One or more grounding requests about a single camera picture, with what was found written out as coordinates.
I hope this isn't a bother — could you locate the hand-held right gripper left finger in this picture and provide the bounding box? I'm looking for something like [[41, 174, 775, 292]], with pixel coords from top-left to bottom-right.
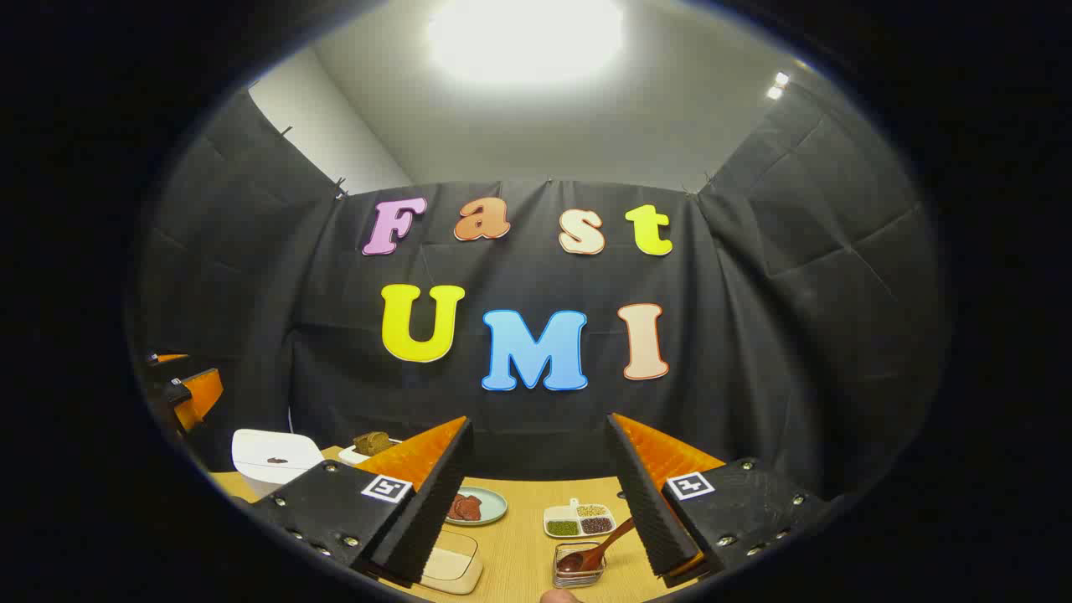
[[251, 416, 474, 585]]

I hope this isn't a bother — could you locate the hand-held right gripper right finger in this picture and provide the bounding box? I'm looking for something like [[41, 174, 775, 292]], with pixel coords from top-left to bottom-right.
[[606, 413, 830, 587]]

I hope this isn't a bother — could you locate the clear box of rice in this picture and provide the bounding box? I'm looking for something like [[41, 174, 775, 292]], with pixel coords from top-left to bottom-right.
[[419, 529, 484, 595]]

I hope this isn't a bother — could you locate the brown wooden spoon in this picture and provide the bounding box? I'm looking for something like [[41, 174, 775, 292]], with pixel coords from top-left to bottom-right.
[[557, 517, 637, 575]]

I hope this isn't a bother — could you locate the white rice cooker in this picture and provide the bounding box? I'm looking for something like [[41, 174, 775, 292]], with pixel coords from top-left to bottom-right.
[[232, 429, 326, 499]]

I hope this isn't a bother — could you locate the clear chopstick holder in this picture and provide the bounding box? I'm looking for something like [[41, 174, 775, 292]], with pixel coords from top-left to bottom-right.
[[553, 542, 606, 589]]

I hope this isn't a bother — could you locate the pale green plate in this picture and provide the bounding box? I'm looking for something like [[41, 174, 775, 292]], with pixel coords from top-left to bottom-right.
[[444, 486, 508, 527]]

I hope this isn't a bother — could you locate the white divided grain dish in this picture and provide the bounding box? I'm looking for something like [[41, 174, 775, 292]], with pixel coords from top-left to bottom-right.
[[544, 500, 617, 539]]

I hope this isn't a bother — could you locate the black backdrop cloth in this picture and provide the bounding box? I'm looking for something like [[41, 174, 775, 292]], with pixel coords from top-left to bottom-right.
[[138, 80, 947, 503]]

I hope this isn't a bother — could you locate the ceiling light panel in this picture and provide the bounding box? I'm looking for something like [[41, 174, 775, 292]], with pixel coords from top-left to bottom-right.
[[427, 0, 625, 85]]

